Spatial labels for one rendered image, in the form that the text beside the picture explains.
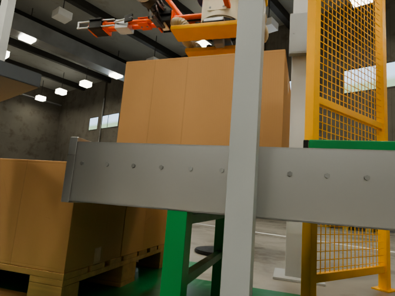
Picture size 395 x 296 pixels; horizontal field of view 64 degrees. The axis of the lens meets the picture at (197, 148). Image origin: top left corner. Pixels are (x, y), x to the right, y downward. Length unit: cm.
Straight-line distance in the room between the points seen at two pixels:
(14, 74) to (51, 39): 1216
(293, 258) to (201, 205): 135
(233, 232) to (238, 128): 22
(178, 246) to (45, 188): 63
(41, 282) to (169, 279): 57
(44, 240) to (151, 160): 57
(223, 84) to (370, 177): 54
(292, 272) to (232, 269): 150
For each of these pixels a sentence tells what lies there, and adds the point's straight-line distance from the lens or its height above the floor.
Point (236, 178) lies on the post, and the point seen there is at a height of 49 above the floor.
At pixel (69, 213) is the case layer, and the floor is 35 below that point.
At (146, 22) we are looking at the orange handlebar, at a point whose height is 121.
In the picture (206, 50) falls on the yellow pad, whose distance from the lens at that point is 147.
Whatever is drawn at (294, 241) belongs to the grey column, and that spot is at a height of 23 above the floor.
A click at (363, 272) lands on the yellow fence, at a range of 205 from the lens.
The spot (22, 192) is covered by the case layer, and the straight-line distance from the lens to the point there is 141.
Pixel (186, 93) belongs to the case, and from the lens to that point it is 113.
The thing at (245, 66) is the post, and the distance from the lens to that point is 74.
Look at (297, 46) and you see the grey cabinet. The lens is 235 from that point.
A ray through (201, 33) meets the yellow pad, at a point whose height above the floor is 109.
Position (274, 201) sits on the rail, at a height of 45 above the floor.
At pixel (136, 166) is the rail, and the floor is 52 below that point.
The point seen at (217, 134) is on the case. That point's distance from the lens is 105.
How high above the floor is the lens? 44
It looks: 9 degrees up
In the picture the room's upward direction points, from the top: 5 degrees clockwise
